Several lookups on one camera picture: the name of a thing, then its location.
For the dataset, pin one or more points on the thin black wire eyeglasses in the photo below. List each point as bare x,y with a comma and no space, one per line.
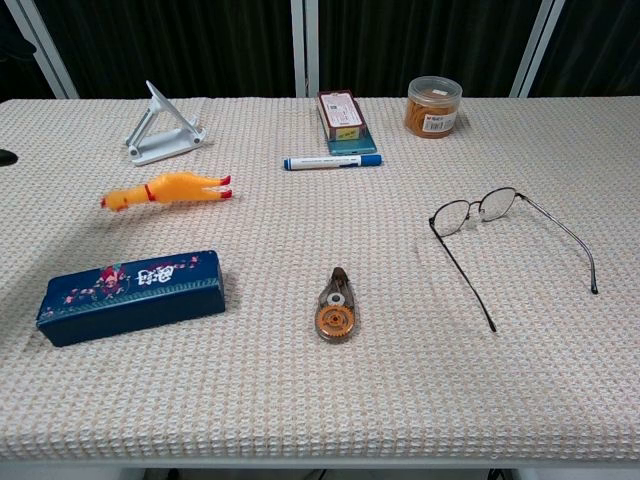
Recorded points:
497,204

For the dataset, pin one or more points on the blue white marker pen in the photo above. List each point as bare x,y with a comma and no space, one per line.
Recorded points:
325,162

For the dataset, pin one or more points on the clear orange correction tape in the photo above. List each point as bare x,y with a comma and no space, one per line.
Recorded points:
334,320

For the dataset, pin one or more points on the teal flat box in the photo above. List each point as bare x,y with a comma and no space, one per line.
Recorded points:
352,146

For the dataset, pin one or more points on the red white card box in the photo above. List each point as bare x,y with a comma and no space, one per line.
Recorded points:
341,112

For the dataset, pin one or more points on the beige waffle tablecloth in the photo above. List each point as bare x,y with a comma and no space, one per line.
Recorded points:
400,375

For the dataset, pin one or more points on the yellow rubber chicken toy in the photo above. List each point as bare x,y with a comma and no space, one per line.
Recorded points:
170,187

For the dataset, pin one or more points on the clear jar of rubber bands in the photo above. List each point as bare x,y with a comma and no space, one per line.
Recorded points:
430,120

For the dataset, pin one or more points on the white folding phone stand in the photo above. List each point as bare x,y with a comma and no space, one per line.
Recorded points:
165,142

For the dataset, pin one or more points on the dark blue floral pencil box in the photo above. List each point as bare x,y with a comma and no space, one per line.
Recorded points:
130,305

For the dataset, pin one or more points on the black curtain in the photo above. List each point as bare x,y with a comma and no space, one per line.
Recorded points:
200,45

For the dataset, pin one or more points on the black rounded object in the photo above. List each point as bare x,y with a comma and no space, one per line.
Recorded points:
6,157

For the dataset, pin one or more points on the grey upright frame post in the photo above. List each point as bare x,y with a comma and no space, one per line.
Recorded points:
305,50

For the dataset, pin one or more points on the grey slanted frame post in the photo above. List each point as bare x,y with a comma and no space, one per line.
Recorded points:
535,50
47,57

